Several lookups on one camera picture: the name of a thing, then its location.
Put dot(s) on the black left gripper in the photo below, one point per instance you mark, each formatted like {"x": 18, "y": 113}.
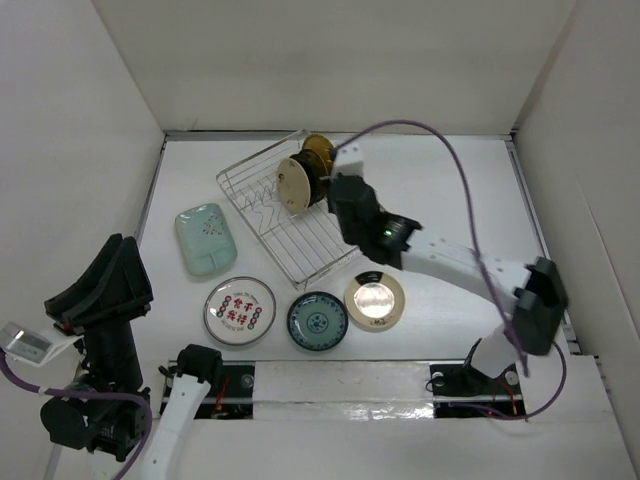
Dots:
{"x": 126, "y": 291}

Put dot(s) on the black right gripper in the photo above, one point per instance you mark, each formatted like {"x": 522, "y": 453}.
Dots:
{"x": 330, "y": 203}

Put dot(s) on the black plate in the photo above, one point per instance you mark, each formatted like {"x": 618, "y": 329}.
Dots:
{"x": 318, "y": 187}

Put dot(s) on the cream plate with drawings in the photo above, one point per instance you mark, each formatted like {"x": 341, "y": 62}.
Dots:
{"x": 293, "y": 186}

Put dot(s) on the yellow woven pattern plate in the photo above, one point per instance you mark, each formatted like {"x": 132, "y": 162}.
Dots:
{"x": 319, "y": 144}

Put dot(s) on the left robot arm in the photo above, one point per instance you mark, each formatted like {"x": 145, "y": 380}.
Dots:
{"x": 108, "y": 407}

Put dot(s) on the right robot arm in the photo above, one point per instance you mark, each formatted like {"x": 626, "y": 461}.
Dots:
{"x": 531, "y": 299}

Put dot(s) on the pale green rectangular dish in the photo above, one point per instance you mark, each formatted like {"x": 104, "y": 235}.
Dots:
{"x": 205, "y": 240}

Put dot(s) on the cream bowl black rim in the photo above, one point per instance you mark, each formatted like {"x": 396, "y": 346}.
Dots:
{"x": 375, "y": 301}

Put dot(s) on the blue green patterned bowl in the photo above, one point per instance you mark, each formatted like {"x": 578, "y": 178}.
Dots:
{"x": 317, "y": 321}

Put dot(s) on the white plate red characters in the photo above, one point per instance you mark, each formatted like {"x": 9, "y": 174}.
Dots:
{"x": 239, "y": 311}

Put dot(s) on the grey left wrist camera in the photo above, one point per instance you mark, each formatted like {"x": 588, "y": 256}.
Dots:
{"x": 35, "y": 348}

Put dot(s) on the wire dish rack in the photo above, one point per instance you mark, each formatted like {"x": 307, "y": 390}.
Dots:
{"x": 305, "y": 246}

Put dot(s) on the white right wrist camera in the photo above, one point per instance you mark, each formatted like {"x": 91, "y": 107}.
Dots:
{"x": 347, "y": 161}

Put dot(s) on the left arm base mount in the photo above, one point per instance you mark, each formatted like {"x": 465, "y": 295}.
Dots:
{"x": 232, "y": 397}

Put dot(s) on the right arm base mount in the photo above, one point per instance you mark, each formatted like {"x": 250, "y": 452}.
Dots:
{"x": 459, "y": 392}

